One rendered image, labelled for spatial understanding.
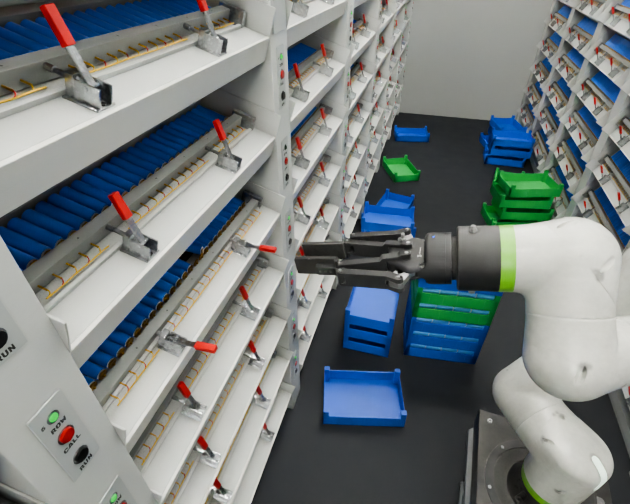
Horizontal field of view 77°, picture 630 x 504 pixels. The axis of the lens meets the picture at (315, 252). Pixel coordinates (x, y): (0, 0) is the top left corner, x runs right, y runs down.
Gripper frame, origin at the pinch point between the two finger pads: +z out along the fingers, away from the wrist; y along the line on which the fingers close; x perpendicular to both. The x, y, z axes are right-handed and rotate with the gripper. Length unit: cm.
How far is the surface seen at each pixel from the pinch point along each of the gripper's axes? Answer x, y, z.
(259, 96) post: 19.0, 30.3, 17.9
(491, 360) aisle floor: -111, 75, -34
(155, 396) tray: -8.5, -22.8, 20.9
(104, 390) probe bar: -3.5, -25.9, 24.8
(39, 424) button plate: 6.9, -36.2, 17.1
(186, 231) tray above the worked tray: 10.2, -7.3, 16.6
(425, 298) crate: -70, 68, -9
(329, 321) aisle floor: -96, 78, 37
